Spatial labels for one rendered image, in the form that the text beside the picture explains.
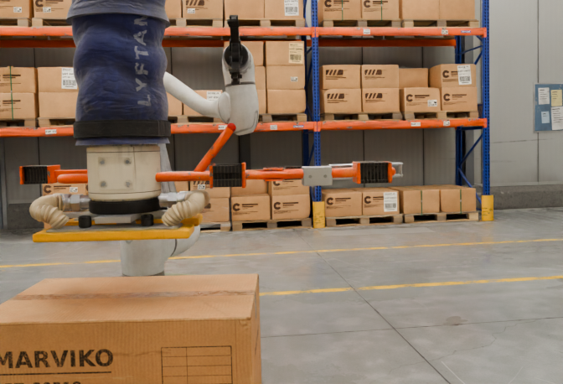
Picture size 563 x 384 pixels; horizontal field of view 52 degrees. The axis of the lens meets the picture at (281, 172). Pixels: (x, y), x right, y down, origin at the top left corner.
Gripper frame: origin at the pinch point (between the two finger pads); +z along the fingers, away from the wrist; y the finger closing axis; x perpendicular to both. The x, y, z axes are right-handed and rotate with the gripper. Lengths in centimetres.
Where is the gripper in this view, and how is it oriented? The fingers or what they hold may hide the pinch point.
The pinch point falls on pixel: (233, 45)
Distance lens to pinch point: 164.6
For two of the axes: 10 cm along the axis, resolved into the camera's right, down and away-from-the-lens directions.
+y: 0.2, 10.0, 0.5
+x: -10.0, 0.3, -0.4
